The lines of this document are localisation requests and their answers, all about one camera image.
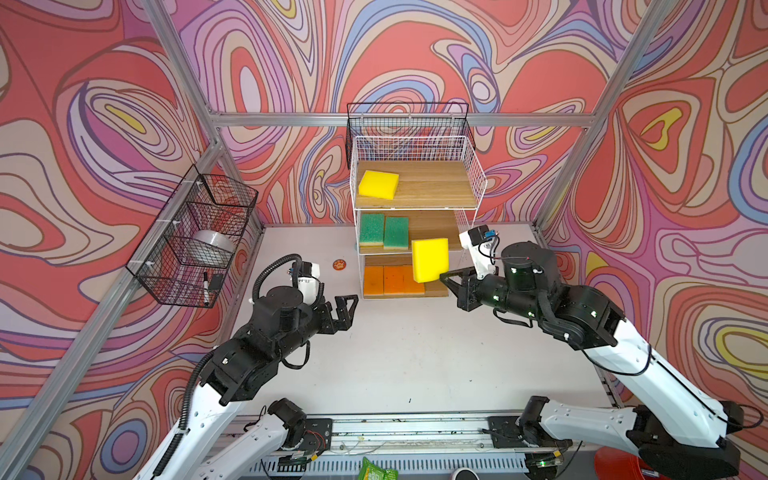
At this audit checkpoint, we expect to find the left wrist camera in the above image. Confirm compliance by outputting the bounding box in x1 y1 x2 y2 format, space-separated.
292 261 321 305

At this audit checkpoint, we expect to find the green sponge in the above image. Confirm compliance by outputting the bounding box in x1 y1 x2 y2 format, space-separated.
359 213 386 247

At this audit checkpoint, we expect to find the black wire basket on wall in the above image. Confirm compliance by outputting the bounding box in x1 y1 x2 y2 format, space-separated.
126 166 258 309

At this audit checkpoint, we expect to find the yellow sponge table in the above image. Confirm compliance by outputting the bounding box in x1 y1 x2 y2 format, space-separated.
411 238 450 283

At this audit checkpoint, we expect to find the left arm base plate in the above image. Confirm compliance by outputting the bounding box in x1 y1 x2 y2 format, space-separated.
281 417 333 455

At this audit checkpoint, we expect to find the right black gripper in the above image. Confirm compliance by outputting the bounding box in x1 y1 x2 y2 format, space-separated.
439 264 545 322

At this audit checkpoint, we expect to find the aluminium front rail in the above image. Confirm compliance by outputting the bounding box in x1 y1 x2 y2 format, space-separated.
227 410 655 457

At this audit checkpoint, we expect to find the pale yellow sponge orange underside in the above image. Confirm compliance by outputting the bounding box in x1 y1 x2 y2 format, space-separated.
402 265 425 296

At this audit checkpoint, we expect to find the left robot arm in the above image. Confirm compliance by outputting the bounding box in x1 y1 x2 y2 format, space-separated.
136 286 359 479

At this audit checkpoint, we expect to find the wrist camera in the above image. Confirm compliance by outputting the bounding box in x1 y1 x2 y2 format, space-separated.
462 225 498 280
292 261 321 305

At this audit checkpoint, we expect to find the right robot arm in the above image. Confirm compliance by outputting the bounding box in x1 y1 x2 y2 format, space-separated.
440 242 748 479

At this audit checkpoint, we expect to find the red bucket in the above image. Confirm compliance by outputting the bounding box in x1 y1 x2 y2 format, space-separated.
594 447 664 480

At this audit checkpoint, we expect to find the silver tape roll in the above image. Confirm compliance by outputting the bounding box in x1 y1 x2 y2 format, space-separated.
192 229 235 254

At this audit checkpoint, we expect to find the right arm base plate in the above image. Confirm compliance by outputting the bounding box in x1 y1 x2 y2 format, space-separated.
485 416 573 449

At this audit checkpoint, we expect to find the white wire wooden shelf rack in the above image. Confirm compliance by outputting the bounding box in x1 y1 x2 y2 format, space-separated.
349 135 488 287

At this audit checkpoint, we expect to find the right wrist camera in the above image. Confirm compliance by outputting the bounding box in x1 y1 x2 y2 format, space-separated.
462 225 498 280

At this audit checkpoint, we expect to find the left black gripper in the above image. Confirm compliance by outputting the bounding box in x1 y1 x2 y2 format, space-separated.
271 292 359 364

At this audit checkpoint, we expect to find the green snack bag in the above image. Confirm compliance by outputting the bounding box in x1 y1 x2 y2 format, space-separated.
357 457 399 480

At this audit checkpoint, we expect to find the black marker in basket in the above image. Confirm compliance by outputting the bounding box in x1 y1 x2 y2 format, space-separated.
202 271 210 307

